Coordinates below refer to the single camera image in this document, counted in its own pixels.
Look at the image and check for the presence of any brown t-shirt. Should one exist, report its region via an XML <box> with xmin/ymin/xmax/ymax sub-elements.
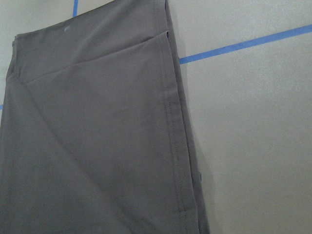
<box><xmin>0</xmin><ymin>0</ymin><xmax>210</xmax><ymax>234</ymax></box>

